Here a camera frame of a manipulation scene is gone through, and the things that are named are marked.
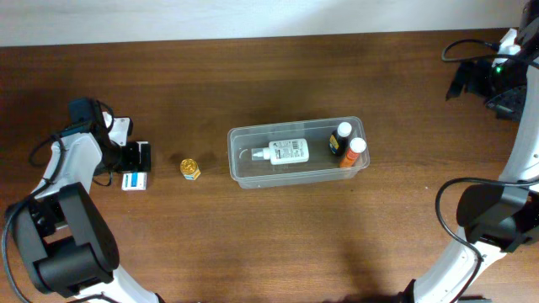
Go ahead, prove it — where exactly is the clear plastic container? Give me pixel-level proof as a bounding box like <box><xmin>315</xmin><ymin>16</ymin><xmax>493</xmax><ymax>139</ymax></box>
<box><xmin>227</xmin><ymin>116</ymin><xmax>370</xmax><ymax>189</ymax></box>

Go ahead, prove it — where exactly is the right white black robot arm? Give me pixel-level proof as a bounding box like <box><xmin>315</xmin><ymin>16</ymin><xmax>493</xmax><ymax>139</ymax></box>
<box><xmin>394</xmin><ymin>0</ymin><xmax>538</xmax><ymax>302</ymax></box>

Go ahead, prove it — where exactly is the small gold lid jar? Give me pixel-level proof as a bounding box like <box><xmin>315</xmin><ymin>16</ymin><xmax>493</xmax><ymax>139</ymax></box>
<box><xmin>180</xmin><ymin>158</ymin><xmax>200</xmax><ymax>181</ymax></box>

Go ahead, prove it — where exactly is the white spray bottle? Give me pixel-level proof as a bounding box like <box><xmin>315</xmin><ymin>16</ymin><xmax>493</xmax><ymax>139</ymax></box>
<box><xmin>251</xmin><ymin>138</ymin><xmax>310</xmax><ymax>166</ymax></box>

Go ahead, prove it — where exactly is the dark bottle white cap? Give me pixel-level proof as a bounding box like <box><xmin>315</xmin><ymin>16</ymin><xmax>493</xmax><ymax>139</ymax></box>
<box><xmin>328</xmin><ymin>122</ymin><xmax>352</xmax><ymax>157</ymax></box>

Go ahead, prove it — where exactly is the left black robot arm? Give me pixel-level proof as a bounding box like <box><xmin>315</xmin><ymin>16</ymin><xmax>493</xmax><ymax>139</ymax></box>
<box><xmin>1</xmin><ymin>98</ymin><xmax>163</xmax><ymax>303</ymax></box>

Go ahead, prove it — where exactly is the white Panadol medicine box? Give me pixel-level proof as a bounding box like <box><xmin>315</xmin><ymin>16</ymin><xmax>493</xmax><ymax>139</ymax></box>
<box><xmin>121</xmin><ymin>141</ymin><xmax>152</xmax><ymax>192</ymax></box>

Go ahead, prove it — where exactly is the orange tube white cap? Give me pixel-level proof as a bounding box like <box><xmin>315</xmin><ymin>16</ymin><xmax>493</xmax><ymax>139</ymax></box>
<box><xmin>339</xmin><ymin>137</ymin><xmax>367</xmax><ymax>168</ymax></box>

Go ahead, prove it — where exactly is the right black camera cable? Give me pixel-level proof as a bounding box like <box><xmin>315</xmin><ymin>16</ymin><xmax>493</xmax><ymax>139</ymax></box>
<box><xmin>434</xmin><ymin>38</ymin><xmax>539</xmax><ymax>303</ymax></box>

